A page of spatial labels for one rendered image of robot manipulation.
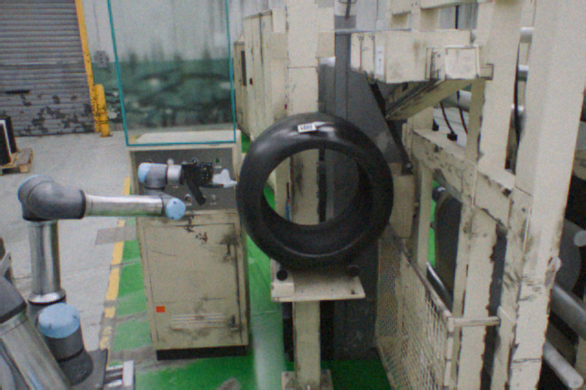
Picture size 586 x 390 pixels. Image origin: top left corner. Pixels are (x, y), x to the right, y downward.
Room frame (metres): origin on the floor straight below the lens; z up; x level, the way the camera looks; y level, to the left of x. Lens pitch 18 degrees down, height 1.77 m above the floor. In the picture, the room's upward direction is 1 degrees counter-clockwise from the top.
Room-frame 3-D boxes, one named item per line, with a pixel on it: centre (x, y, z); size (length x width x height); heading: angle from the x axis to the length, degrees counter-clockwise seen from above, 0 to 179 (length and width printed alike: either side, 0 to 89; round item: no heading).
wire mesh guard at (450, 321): (1.62, -0.41, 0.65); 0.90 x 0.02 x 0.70; 3
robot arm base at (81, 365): (1.35, 0.77, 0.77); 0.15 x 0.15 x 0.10
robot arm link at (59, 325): (1.36, 0.77, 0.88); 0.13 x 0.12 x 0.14; 42
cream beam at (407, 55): (1.73, -0.38, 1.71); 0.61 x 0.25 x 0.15; 3
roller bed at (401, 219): (2.08, -0.44, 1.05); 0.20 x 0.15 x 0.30; 3
